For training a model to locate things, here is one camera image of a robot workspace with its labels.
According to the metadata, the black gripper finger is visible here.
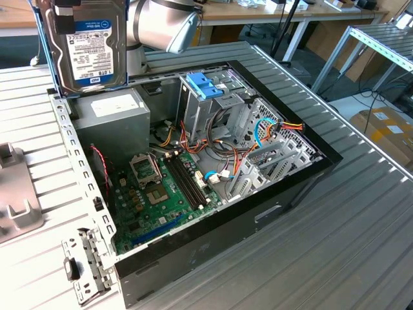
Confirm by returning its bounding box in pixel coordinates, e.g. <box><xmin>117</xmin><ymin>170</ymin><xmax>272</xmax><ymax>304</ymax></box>
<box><xmin>53</xmin><ymin>0</ymin><xmax>81</xmax><ymax>36</ymax></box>

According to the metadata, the hard disk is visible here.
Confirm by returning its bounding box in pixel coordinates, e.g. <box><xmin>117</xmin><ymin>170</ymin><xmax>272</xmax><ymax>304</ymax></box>
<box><xmin>34</xmin><ymin>0</ymin><xmax>130</xmax><ymax>98</ymax></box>

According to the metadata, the perforated metal disk bay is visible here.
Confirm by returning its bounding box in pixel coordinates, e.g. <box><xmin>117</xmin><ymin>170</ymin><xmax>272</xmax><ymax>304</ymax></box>
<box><xmin>225</xmin><ymin>96</ymin><xmax>325</xmax><ymax>203</ymax></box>

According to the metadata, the grey power supply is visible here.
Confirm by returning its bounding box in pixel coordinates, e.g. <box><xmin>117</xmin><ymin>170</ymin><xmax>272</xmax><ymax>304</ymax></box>
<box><xmin>69</xmin><ymin>88</ymin><xmax>152</xmax><ymax>165</ymax></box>

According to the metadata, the blue plastic bay latch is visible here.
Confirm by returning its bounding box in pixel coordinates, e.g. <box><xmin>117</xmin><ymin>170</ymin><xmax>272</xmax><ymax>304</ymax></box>
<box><xmin>186</xmin><ymin>73</ymin><xmax>223</xmax><ymax>101</ymax></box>

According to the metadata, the black case fan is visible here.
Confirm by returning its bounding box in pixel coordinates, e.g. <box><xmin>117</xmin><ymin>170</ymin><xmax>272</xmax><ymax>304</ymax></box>
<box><xmin>90</xmin><ymin>145</ymin><xmax>116</xmax><ymax>214</ymax></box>

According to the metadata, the metal optical drive cage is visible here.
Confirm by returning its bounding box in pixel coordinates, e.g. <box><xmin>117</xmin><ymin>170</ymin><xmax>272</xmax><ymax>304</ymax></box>
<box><xmin>176</xmin><ymin>69</ymin><xmax>256</xmax><ymax>146</ymax></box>

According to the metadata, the metal socket cover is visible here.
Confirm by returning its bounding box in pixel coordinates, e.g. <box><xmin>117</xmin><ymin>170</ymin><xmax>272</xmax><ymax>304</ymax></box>
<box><xmin>128</xmin><ymin>154</ymin><xmax>162</xmax><ymax>189</ymax></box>

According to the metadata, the grey parts rack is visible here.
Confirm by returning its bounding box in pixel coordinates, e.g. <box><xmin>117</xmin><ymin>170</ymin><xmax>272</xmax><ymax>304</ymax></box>
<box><xmin>0</xmin><ymin>141</ymin><xmax>45</xmax><ymax>245</ymax></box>

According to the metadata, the CPU socket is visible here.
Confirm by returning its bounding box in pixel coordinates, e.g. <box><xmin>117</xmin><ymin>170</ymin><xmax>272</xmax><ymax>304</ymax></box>
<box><xmin>143</xmin><ymin>182</ymin><xmax>170</xmax><ymax>206</ymax></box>

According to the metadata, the black RAM slot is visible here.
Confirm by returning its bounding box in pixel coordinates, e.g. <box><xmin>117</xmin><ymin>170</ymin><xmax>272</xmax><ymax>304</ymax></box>
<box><xmin>174</xmin><ymin>156</ymin><xmax>205</xmax><ymax>209</ymax></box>
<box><xmin>170</xmin><ymin>157</ymin><xmax>201</xmax><ymax>210</ymax></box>
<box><xmin>165</xmin><ymin>158</ymin><xmax>197</xmax><ymax>211</ymax></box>
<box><xmin>178</xmin><ymin>155</ymin><xmax>209</xmax><ymax>207</ymax></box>

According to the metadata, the green motherboard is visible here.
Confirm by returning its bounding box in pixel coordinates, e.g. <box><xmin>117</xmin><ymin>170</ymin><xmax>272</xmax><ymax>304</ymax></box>
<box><xmin>109</xmin><ymin>150</ymin><xmax>223</xmax><ymax>256</ymax></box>

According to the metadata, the blue expansion slot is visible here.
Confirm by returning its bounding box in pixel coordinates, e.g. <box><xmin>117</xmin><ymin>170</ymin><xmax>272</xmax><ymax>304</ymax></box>
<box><xmin>132</xmin><ymin>214</ymin><xmax>185</xmax><ymax>246</ymax></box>

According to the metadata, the wooden desk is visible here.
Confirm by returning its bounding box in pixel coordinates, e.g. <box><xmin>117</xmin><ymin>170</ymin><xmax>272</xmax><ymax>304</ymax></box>
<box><xmin>0</xmin><ymin>0</ymin><xmax>390</xmax><ymax>62</ymax></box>

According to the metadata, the black PC case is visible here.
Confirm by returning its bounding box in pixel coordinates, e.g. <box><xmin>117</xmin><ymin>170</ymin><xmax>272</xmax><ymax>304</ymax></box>
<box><xmin>46</xmin><ymin>59</ymin><xmax>343</xmax><ymax>309</ymax></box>

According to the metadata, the metal slat shelf table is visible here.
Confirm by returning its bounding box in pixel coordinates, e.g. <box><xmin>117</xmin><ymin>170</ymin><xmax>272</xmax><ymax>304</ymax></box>
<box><xmin>311</xmin><ymin>24</ymin><xmax>413</xmax><ymax>94</ymax></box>

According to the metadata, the large labelled cardboard box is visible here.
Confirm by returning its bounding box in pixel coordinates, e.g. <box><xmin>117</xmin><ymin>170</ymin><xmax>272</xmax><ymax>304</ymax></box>
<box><xmin>350</xmin><ymin>108</ymin><xmax>413</xmax><ymax>169</ymax></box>

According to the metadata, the orange red wire bundle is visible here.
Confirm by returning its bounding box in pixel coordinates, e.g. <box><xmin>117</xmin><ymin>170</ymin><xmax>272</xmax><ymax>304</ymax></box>
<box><xmin>179</xmin><ymin>119</ymin><xmax>210</xmax><ymax>156</ymax></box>

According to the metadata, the short blue data wire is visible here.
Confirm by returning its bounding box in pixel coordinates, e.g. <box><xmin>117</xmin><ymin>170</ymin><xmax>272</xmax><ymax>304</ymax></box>
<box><xmin>204</xmin><ymin>170</ymin><xmax>234</xmax><ymax>185</ymax></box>

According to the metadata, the long blue data wire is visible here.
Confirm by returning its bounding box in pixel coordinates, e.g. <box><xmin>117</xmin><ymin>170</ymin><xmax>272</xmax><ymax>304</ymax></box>
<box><xmin>254</xmin><ymin>118</ymin><xmax>279</xmax><ymax>149</ymax></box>

